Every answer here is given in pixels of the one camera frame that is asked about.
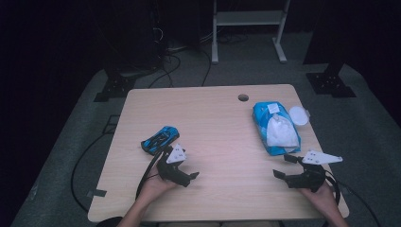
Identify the blue toy car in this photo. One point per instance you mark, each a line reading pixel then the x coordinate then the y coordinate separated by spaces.
pixel 159 139

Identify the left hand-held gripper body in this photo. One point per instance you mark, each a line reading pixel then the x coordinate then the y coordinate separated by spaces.
pixel 170 171

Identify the blue wet wipes pack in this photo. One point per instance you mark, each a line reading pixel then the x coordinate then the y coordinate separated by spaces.
pixel 261 118

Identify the dark round seat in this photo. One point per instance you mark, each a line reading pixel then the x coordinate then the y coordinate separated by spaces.
pixel 110 221

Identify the person's right hand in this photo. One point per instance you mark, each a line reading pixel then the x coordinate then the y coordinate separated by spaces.
pixel 324 200

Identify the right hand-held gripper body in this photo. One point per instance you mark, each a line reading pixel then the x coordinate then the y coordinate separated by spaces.
pixel 310 179

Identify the white round plastic lid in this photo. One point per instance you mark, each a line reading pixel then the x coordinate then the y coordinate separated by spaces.
pixel 299 115

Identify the white metal stand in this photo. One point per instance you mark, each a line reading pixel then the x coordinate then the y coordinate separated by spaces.
pixel 249 18

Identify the person's left hand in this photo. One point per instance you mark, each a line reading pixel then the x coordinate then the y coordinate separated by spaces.
pixel 154 189

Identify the white wet wipe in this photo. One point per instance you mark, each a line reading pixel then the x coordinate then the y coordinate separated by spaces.
pixel 281 134

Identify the black stand base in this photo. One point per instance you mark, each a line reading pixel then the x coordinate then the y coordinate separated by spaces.
pixel 331 85
pixel 115 90

